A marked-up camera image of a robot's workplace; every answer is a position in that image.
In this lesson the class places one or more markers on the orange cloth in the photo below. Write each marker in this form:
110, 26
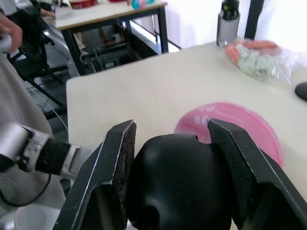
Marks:
259, 44

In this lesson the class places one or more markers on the black upright post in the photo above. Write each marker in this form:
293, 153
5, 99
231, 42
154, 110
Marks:
254, 19

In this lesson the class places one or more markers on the pale green cloth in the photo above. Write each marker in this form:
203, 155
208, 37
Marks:
256, 64

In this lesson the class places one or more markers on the grey bottle with black lid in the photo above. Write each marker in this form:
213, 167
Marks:
227, 26

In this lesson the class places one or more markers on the clear plastic bag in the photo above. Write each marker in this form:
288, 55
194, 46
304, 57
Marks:
285, 64

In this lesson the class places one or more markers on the teal and pink bottle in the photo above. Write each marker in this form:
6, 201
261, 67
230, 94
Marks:
141, 3

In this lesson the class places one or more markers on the red bowl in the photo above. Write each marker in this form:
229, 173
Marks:
82, 3

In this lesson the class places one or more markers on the pink ball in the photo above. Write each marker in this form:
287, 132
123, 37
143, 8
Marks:
242, 119

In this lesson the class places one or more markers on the silver robot body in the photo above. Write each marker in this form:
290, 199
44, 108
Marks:
19, 95

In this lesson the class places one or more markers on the person in black clothing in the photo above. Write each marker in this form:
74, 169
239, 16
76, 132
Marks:
33, 26

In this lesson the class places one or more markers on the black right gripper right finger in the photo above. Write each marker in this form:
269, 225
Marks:
249, 163

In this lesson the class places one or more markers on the brown wooden stool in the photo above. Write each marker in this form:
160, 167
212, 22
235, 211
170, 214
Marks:
112, 36

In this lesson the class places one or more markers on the black rounded object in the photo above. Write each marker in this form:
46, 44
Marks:
301, 91

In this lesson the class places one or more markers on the bystander's bare hand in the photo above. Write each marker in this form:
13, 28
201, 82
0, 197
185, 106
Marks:
13, 31

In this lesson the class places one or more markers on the black metal rack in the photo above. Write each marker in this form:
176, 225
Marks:
115, 55

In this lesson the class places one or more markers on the white table with black frame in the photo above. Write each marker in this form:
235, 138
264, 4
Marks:
105, 14

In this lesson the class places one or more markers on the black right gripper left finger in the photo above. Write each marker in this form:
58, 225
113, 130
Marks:
100, 172

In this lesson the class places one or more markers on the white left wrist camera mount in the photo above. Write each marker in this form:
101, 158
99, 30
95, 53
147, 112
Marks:
72, 160

